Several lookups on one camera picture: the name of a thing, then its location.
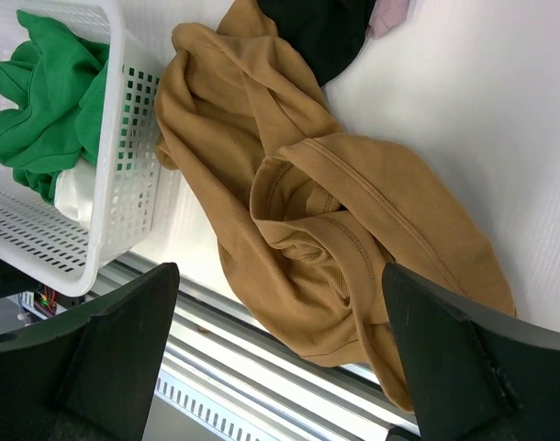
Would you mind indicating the white plastic basket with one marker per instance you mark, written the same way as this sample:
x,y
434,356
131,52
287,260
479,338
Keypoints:
x,y
34,236

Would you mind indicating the black tank top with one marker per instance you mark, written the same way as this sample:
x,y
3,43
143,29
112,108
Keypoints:
x,y
328,34

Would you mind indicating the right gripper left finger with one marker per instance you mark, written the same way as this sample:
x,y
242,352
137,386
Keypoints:
x,y
89,373

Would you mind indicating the brown tank top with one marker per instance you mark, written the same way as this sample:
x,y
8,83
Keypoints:
x,y
306,214

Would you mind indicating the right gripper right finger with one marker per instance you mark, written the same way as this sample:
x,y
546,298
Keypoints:
x,y
473,373

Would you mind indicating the white tank top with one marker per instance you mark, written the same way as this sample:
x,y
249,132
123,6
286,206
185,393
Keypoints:
x,y
74,193

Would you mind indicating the aluminium mounting rail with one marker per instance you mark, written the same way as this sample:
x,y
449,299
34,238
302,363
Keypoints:
x,y
216,344

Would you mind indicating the pink tank top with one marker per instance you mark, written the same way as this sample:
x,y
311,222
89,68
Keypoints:
x,y
387,15

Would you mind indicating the white slotted cable duct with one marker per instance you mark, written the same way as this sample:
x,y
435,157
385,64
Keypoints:
x,y
182,412

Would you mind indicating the green tank top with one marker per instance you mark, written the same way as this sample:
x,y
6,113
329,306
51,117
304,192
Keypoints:
x,y
57,82

